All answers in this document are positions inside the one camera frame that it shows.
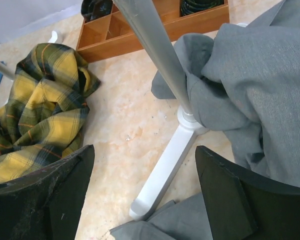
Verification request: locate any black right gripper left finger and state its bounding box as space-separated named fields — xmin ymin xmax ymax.
xmin=0 ymin=145 xmax=95 ymax=240

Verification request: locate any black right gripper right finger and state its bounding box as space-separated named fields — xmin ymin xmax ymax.
xmin=195 ymin=145 xmax=300 ymax=240

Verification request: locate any yellow plaid shirt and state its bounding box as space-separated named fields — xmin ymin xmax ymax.
xmin=0 ymin=43 xmax=101 ymax=184

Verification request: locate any grey shirt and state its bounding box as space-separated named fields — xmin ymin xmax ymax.
xmin=110 ymin=0 xmax=300 ymax=240

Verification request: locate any wooden compartment tray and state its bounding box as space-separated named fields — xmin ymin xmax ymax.
xmin=76 ymin=0 xmax=230 ymax=63

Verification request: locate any dark rolled sock left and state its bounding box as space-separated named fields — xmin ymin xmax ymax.
xmin=80 ymin=0 xmax=113 ymax=23

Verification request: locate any dark rolled sock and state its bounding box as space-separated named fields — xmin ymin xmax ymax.
xmin=180 ymin=0 xmax=224 ymax=17
xmin=80 ymin=0 xmax=113 ymax=23

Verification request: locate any dark rolled sock right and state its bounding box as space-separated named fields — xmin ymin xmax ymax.
xmin=180 ymin=0 xmax=224 ymax=17

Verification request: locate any white metal clothes rack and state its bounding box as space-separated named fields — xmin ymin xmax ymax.
xmin=0 ymin=0 xmax=248 ymax=222

